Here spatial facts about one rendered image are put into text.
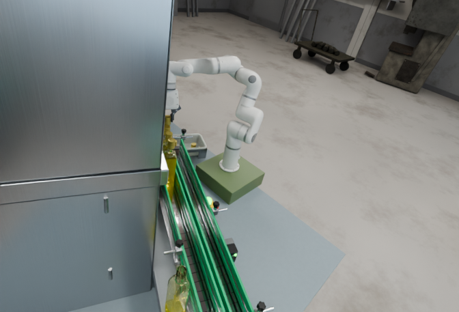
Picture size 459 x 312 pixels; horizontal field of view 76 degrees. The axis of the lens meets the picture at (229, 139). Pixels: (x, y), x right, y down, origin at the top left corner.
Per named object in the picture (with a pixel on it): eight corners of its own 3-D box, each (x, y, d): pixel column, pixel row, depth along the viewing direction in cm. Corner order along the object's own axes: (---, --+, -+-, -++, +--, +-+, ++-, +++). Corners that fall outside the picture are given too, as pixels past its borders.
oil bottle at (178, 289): (163, 308, 101) (169, 264, 87) (179, 302, 104) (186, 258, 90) (169, 325, 98) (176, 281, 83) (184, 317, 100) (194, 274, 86)
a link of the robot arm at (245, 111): (245, 95, 168) (270, 106, 162) (231, 134, 174) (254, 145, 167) (239, 94, 160) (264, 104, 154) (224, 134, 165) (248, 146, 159)
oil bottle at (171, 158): (160, 180, 153) (163, 147, 142) (171, 179, 155) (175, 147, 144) (162, 188, 149) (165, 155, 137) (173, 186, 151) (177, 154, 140)
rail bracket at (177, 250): (161, 261, 116) (163, 239, 109) (178, 257, 119) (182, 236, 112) (163, 270, 113) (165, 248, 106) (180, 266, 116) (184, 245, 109)
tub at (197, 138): (167, 145, 201) (169, 134, 197) (199, 143, 210) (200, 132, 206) (173, 160, 189) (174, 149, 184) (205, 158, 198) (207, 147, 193)
